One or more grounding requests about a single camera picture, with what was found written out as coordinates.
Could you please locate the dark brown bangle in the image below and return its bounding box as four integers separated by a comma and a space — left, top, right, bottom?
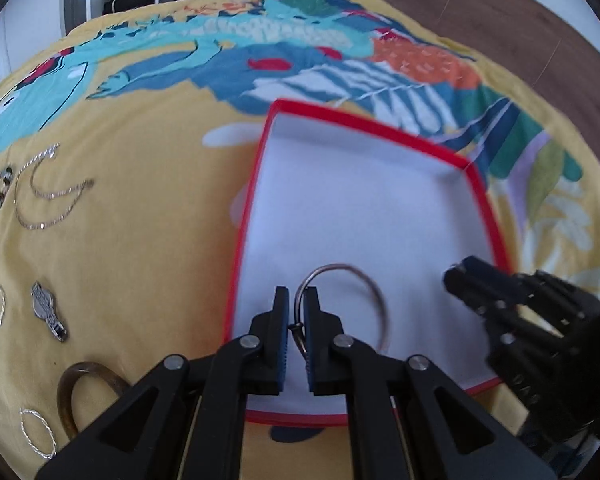
56, 361, 131, 440

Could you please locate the thin silver bangle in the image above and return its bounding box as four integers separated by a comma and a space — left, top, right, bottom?
289, 262, 390, 361

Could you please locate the silver twisted hoop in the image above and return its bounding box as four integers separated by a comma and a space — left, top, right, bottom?
19, 408, 58, 460

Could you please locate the silver metal wristwatch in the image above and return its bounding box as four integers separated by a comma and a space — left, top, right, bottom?
30, 282, 68, 342

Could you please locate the red white jewelry box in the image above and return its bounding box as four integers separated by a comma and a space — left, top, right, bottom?
222, 98, 513, 428

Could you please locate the wooden headboard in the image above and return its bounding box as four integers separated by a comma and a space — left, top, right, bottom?
385, 0, 600, 161

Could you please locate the silver chain necklace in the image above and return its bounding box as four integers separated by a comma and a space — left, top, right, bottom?
12, 142, 96, 232

